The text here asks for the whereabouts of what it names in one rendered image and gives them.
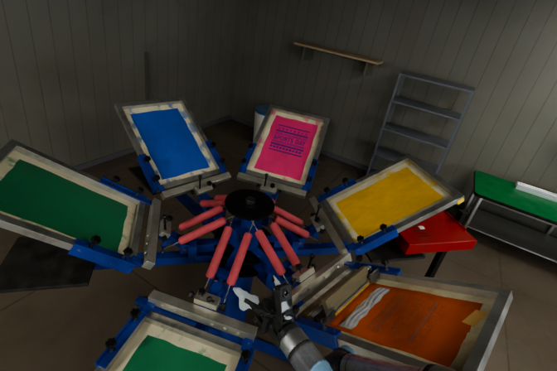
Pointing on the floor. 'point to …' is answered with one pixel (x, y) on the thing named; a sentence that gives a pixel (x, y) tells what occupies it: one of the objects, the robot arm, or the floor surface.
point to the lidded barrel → (259, 118)
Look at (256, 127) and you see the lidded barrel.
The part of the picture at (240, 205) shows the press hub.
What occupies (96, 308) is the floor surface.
